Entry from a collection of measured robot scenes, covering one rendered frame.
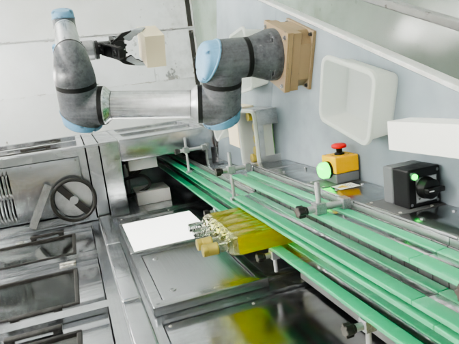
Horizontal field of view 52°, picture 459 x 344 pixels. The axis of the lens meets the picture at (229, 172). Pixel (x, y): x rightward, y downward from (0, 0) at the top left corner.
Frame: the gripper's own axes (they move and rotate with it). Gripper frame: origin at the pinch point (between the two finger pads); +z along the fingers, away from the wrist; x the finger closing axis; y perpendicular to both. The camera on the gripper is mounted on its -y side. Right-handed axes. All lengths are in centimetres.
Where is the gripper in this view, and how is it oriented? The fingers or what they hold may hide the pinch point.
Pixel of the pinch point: (147, 46)
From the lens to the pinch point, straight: 195.1
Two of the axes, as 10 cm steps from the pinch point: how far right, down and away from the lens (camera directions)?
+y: -3.4, -4.8, 8.1
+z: 9.4, -1.7, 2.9
